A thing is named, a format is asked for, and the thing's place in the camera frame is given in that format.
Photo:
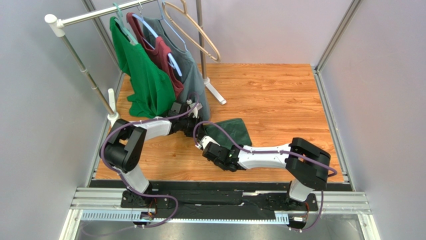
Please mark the dark green cloth napkin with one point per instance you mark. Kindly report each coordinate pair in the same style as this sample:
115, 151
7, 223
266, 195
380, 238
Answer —
235, 128

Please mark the aluminium front frame rail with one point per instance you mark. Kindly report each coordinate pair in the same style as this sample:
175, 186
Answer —
342, 214

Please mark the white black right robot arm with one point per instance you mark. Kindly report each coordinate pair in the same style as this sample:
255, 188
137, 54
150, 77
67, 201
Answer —
309, 164

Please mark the maroon hanging shirt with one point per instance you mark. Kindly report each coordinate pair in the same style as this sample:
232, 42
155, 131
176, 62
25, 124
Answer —
157, 50

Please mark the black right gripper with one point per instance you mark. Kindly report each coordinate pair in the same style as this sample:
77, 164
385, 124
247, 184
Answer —
226, 159

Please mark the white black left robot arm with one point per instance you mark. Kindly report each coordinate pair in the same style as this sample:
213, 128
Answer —
122, 148

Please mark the green hanging t-shirt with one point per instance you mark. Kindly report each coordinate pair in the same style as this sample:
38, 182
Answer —
153, 93

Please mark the teal plastic hanger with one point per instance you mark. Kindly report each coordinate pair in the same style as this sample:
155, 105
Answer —
125, 31

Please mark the grey-blue hanging shirt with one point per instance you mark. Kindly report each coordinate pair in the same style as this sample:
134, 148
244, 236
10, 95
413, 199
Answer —
191, 76

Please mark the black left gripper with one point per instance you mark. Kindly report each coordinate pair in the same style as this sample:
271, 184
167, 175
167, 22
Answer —
195, 120

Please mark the aluminium frame rail right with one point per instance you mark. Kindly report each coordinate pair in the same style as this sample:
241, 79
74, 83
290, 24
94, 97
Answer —
325, 82

